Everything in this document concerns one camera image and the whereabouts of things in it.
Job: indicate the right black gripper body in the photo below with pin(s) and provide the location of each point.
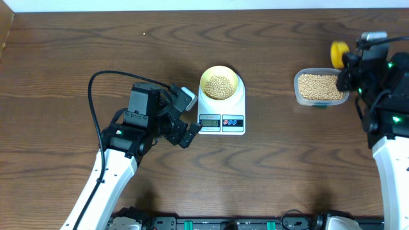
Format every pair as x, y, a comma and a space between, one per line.
366, 83

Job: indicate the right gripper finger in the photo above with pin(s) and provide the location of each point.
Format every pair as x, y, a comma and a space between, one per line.
350, 60
344, 81

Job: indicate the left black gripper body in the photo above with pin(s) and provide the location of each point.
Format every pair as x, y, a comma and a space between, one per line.
160, 122

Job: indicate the yellow measuring scoop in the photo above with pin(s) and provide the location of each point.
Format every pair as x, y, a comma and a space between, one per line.
337, 49

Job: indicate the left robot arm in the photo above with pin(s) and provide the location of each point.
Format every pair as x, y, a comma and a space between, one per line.
152, 113

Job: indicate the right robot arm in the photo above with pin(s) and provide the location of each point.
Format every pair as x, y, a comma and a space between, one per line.
384, 119

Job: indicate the white digital kitchen scale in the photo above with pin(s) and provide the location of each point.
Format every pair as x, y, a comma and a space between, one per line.
222, 117

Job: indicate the soybeans in bowl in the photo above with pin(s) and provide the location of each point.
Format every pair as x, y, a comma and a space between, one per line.
219, 88

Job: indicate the pale yellow plastic bowl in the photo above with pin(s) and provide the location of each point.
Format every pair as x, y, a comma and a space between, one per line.
219, 71

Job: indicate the soybeans in container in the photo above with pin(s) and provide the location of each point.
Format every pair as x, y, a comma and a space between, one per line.
319, 87

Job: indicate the clear plastic container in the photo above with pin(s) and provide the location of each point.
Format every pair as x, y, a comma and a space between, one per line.
317, 71

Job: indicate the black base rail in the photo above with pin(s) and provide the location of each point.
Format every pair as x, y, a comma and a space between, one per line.
132, 218

